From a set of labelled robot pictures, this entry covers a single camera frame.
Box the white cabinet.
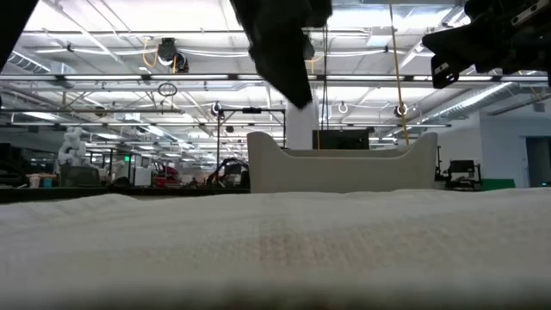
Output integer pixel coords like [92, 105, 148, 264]
[128, 153, 154, 187]

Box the white tupperware container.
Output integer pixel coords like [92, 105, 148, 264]
[245, 131, 439, 195]

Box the white robot figure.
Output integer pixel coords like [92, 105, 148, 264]
[55, 127, 102, 173]

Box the white cloth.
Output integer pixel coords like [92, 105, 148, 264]
[0, 188, 551, 310]

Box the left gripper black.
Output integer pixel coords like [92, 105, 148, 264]
[230, 0, 332, 109]

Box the dark box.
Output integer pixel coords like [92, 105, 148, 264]
[59, 165, 102, 188]

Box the black and red machine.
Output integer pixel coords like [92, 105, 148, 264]
[205, 157, 251, 189]

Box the dark door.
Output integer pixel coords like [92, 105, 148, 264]
[524, 136, 551, 189]

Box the silver air duct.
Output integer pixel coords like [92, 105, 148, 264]
[387, 81, 517, 139]

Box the ceiling cable reel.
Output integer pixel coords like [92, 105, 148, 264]
[157, 37, 190, 74]

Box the black screen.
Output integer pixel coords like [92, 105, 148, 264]
[312, 128, 370, 152]

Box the black hanging cable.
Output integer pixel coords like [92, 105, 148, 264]
[320, 25, 331, 130]

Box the green box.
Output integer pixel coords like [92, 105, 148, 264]
[481, 178, 517, 191]

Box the black table frame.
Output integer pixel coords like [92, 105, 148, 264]
[0, 185, 251, 204]

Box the black equipment cart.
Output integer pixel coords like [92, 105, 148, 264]
[431, 146, 484, 191]

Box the white pillar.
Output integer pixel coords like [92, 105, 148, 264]
[285, 92, 319, 151]

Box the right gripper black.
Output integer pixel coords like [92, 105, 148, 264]
[421, 0, 551, 90]

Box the black camera frame stand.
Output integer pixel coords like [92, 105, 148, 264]
[216, 107, 288, 173]

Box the red vehicle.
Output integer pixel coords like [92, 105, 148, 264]
[152, 161, 182, 189]

